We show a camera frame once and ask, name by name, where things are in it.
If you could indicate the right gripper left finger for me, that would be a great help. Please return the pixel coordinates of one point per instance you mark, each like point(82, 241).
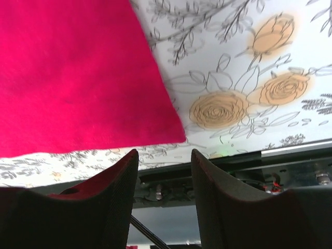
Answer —
point(93, 214)

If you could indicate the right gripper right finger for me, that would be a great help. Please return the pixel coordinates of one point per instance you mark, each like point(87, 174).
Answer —
point(233, 214)

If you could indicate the red t shirt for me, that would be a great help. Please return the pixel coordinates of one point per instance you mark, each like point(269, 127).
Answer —
point(79, 75)

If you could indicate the floral patterned mat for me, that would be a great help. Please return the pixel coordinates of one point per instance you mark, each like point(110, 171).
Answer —
point(241, 75)

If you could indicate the aluminium frame rail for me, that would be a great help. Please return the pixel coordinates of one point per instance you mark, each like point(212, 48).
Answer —
point(310, 146)

